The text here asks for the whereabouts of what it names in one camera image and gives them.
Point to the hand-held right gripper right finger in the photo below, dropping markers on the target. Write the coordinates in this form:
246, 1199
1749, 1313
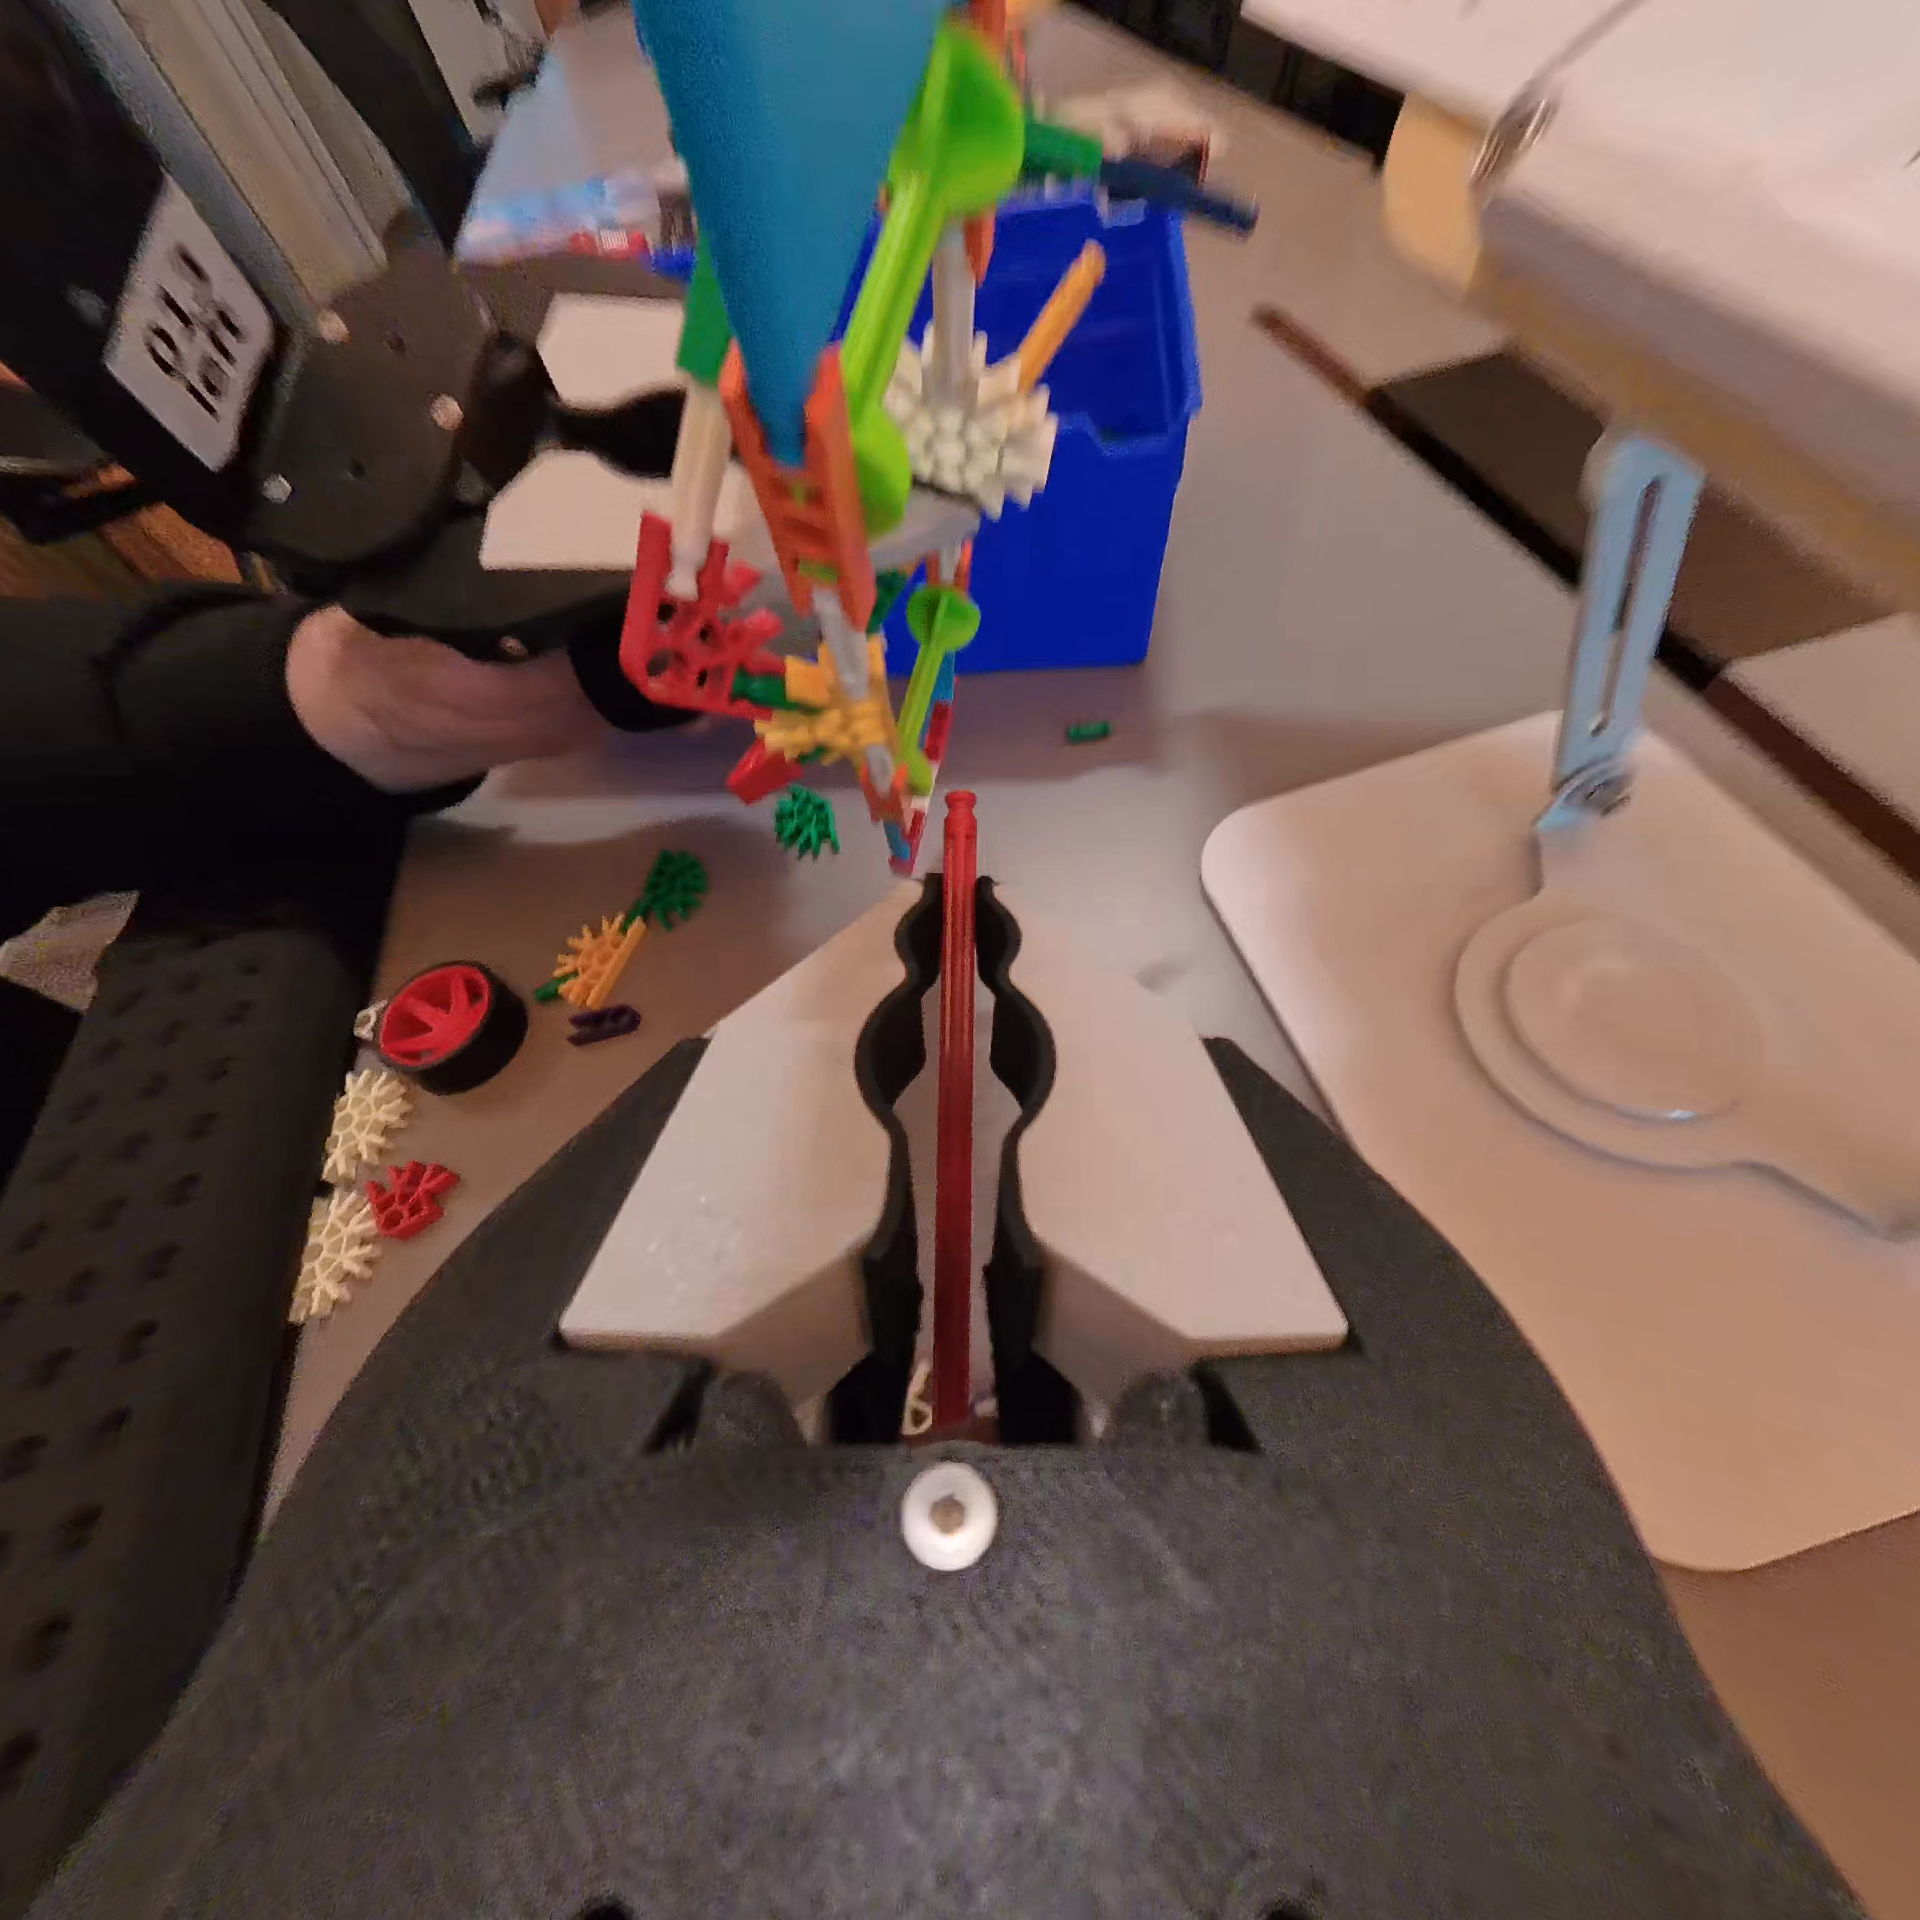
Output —
1170, 1185

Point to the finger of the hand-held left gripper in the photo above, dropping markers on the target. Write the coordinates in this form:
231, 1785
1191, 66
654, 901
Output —
616, 346
602, 509

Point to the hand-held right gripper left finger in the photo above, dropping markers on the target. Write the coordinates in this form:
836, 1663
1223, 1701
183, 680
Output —
736, 1185

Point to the long red toy rod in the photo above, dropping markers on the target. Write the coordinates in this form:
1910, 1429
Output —
956, 1124

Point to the colourful toy wheel model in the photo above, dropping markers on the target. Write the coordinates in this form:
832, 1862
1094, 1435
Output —
780, 150

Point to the blue plastic bin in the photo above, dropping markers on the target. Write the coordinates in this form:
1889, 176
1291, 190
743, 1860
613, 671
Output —
1110, 524

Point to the person's left forearm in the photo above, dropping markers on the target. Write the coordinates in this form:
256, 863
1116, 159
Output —
151, 751

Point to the person's left hand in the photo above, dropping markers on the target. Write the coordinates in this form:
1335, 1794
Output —
406, 704

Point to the blue printed packet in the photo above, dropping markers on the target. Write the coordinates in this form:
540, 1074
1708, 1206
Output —
570, 219

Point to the purple toy connector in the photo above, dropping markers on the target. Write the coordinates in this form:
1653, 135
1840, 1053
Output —
606, 1025

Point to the yellow toy connector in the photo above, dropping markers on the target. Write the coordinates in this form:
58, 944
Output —
602, 960

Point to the white document stand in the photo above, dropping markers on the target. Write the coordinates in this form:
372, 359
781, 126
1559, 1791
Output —
1426, 1274

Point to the green toy connector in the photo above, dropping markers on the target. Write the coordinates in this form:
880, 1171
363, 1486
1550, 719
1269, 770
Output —
806, 822
667, 888

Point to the red toy connector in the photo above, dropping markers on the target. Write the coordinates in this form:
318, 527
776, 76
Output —
411, 1197

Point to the red wheel black tyre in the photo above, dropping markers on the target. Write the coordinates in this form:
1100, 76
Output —
447, 1022

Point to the white snowflake toy connector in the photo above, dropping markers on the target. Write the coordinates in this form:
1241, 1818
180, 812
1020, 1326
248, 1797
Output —
334, 1253
368, 1123

